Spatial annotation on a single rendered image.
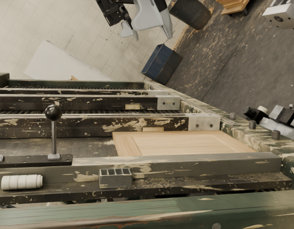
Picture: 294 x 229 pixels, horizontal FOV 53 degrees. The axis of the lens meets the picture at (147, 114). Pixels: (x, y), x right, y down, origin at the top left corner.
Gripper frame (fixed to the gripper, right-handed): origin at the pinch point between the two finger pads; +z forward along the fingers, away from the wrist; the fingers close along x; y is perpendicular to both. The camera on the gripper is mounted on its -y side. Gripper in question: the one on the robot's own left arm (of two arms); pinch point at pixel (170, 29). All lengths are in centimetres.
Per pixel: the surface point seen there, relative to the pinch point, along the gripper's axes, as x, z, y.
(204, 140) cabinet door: -37, 41, -2
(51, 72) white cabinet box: -413, 6, 93
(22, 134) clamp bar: -47, 10, 49
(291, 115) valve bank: -37, 49, -33
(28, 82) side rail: -197, -2, 75
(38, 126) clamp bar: -47, 10, 43
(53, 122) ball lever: -14.6, 6.2, 29.5
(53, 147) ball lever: -13.6, 10.9, 32.5
